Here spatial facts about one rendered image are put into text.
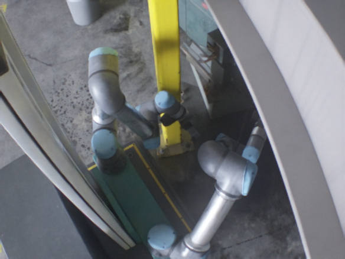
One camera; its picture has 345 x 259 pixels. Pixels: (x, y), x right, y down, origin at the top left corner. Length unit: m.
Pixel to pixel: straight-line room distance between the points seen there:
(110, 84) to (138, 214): 0.69
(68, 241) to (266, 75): 1.01
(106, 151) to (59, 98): 1.10
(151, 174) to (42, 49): 1.58
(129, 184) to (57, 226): 0.57
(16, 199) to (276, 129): 1.16
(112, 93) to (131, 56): 1.43
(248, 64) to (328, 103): 0.15
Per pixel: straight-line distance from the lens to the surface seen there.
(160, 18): 1.33
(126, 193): 1.73
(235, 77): 1.92
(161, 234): 1.44
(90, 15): 2.95
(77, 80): 2.65
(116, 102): 1.28
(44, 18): 3.30
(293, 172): 0.40
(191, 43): 2.21
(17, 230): 1.39
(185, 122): 1.69
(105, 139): 1.60
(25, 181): 1.42
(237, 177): 1.22
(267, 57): 0.48
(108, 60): 1.32
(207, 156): 1.24
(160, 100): 1.57
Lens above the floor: 2.06
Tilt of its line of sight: 62 degrees down
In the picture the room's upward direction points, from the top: 6 degrees counter-clockwise
